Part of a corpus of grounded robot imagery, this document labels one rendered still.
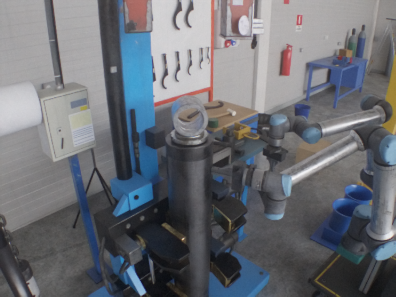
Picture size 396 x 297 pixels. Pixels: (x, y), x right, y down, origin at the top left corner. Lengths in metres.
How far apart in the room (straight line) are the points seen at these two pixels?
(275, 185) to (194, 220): 0.43
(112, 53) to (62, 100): 0.58
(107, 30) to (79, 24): 1.78
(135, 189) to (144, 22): 0.80
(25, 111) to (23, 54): 1.27
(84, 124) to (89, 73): 1.35
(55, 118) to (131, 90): 0.53
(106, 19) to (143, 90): 0.44
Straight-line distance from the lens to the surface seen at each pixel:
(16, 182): 3.29
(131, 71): 1.57
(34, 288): 0.69
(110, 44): 1.41
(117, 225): 1.54
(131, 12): 1.19
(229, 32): 1.23
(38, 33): 3.03
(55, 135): 1.91
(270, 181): 1.31
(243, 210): 1.71
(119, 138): 1.53
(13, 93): 1.80
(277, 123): 1.71
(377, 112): 1.95
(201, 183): 1.38
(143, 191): 1.59
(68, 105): 1.90
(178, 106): 1.27
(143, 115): 1.67
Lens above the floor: 2.05
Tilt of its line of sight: 27 degrees down
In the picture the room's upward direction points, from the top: straight up
